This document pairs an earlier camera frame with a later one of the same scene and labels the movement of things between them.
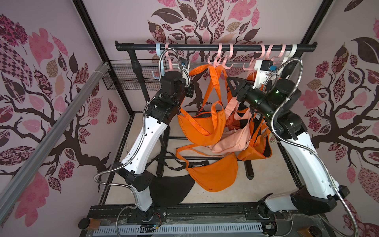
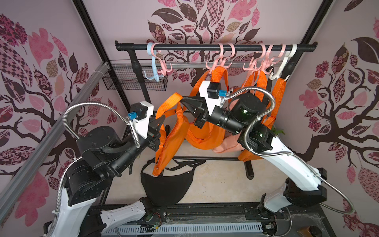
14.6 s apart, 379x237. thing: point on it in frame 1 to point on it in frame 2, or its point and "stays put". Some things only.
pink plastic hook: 170,69 to 164,68
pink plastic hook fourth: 252,67 stays put
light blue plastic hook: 158,52 to 155,76
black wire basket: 124,70 stays put
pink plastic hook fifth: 268,53 stays put
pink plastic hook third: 231,53 stays put
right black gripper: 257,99 to 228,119
